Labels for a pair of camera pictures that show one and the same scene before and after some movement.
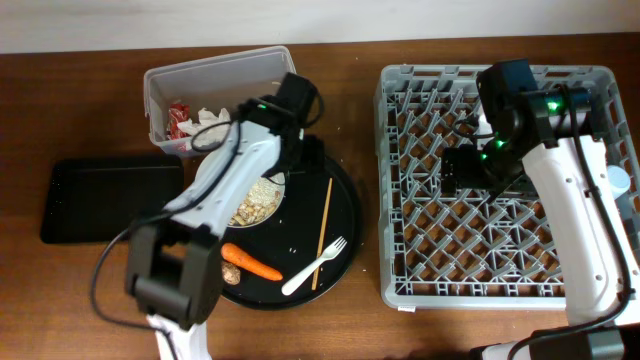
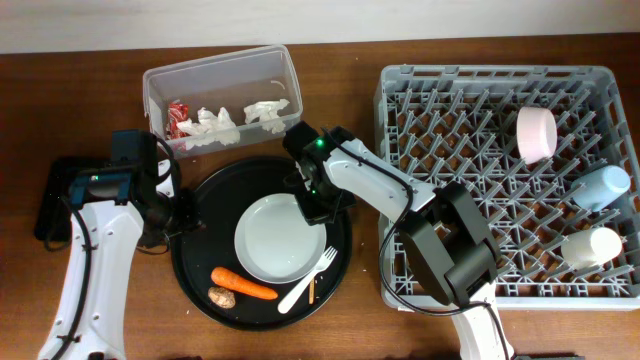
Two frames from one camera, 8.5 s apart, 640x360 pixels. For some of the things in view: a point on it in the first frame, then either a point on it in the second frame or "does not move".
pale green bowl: [261, 203] to [275, 244]
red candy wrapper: [177, 113] does not move
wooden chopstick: [323, 231] to [311, 292]
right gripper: [462, 157] to [314, 216]
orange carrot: [240, 258] to [231, 282]
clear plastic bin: [191, 102] does not move
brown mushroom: [231, 273] to [223, 298]
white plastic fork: [330, 252] to [325, 263]
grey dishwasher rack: [474, 250] does not move
